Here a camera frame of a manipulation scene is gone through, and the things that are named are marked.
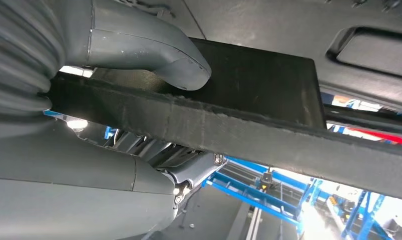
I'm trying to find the blue metal shelf rack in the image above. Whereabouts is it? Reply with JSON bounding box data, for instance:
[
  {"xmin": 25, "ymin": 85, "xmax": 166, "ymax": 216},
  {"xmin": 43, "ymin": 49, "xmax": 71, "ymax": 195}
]
[
  {"xmin": 202, "ymin": 157, "xmax": 322, "ymax": 233},
  {"xmin": 340, "ymin": 190, "xmax": 395, "ymax": 240}
]

